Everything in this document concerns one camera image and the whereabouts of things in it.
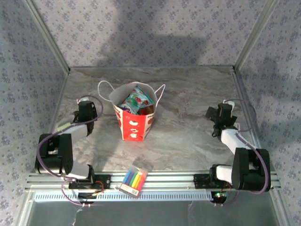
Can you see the red floral paper bag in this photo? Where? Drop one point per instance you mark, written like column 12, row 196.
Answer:
column 134, row 127

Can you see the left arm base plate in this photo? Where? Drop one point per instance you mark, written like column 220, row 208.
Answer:
column 104, row 182

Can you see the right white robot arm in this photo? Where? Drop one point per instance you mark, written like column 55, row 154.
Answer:
column 231, row 139

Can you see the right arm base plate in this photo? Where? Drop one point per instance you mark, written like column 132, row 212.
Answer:
column 200, row 180

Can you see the black controller board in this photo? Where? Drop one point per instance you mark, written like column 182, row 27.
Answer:
column 218, row 196

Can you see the purple snack packet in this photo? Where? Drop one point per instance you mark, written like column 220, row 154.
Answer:
column 125, row 108

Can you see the green red mint candy packet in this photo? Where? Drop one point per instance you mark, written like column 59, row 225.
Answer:
column 137, row 100

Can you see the aluminium side rail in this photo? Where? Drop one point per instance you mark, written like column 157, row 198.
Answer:
column 60, row 99
column 241, row 87

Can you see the aluminium frame upright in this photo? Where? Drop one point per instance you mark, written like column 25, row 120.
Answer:
column 256, row 35
column 50, row 38

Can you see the colour marker pack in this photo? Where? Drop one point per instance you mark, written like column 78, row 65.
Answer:
column 134, row 181

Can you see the red gummy candy packet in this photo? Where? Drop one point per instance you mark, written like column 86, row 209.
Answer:
column 147, row 110

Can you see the pale green paper piece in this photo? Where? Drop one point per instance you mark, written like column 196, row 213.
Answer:
column 63, row 127

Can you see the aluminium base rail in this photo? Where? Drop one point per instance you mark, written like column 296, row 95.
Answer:
column 164, row 179

